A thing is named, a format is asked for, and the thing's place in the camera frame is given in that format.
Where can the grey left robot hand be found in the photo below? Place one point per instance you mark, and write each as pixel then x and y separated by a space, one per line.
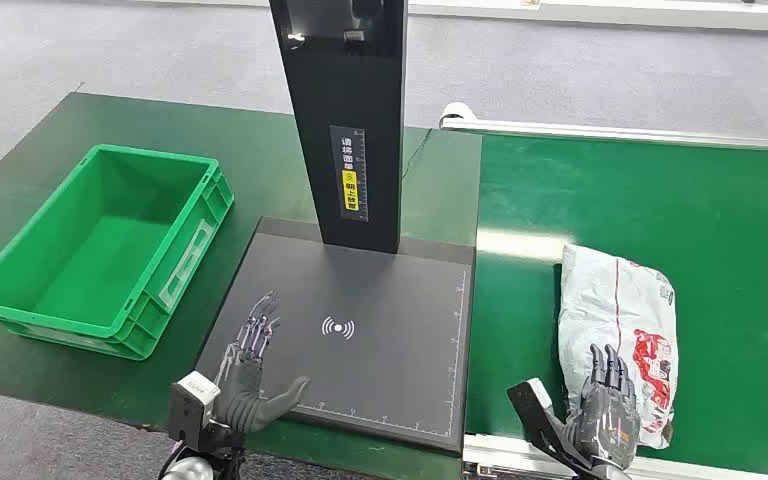
pixel 241 397

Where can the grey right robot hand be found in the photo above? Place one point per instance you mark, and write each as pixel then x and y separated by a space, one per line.
pixel 606 424

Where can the grey red-printed mailer package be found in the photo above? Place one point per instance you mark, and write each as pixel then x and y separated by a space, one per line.
pixel 606 305

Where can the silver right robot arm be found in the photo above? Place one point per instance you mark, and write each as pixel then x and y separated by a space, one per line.
pixel 606 474

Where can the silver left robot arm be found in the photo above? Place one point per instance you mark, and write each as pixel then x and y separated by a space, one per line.
pixel 188 470

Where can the black inbound scanner machine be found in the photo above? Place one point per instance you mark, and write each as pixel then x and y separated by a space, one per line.
pixel 384 371

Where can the green conveyor belt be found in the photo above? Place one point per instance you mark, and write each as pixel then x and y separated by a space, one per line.
pixel 689 218

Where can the green plastic crate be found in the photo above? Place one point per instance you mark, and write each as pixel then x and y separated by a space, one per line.
pixel 102 265

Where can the yellow black label sticker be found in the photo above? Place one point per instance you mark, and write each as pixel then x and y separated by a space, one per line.
pixel 351 179

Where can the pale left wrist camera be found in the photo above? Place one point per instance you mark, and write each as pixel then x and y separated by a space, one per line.
pixel 188 404

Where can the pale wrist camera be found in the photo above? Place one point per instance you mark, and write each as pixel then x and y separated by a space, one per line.
pixel 188 404
pixel 540 414

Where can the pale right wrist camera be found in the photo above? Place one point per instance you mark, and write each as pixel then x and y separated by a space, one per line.
pixel 540 414

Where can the white conveyor edge rail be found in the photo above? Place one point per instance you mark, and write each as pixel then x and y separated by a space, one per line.
pixel 496 457

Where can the long silver conveyor rail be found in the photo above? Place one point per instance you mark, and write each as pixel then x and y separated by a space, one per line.
pixel 622 132

